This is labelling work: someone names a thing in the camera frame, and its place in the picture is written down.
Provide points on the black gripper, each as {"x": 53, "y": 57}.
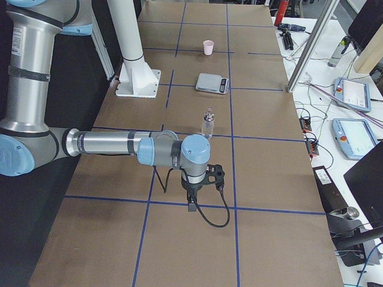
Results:
{"x": 191, "y": 188}

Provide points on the clear glass sauce bottle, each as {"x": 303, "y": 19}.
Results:
{"x": 208, "y": 124}

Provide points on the pink plastic cup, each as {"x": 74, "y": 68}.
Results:
{"x": 208, "y": 47}

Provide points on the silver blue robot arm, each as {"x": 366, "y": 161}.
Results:
{"x": 27, "y": 142}

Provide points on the grey digital kitchen scale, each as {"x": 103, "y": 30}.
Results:
{"x": 212, "y": 83}

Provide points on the near orange black connector block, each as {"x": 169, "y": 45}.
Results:
{"x": 312, "y": 147}

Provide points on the orange black connector block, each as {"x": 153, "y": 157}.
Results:
{"x": 305, "y": 124}
{"x": 312, "y": 147}

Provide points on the black box with white label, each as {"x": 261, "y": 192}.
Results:
{"x": 330, "y": 195}

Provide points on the far orange black connector block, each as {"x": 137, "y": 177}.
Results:
{"x": 305, "y": 124}

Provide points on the black monitor on stand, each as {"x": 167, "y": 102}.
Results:
{"x": 351, "y": 239}

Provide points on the near blue teach pendant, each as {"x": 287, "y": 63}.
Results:
{"x": 354, "y": 137}

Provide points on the blue teach pendant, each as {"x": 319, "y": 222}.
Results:
{"x": 354, "y": 137}
{"x": 353, "y": 93}

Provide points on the black small tripod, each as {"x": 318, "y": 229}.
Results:
{"x": 287, "y": 40}

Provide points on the far blue teach pendant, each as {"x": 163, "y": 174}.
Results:
{"x": 353, "y": 93}

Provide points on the blue folded umbrella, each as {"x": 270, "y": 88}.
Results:
{"x": 291, "y": 27}

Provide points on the black monitor top right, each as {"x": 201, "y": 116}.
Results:
{"x": 366, "y": 23}

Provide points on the black gripper camera mount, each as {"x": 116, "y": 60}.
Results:
{"x": 215, "y": 175}

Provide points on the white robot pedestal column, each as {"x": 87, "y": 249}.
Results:
{"x": 136, "y": 78}

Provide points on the aluminium frame post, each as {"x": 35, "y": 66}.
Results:
{"x": 313, "y": 40}

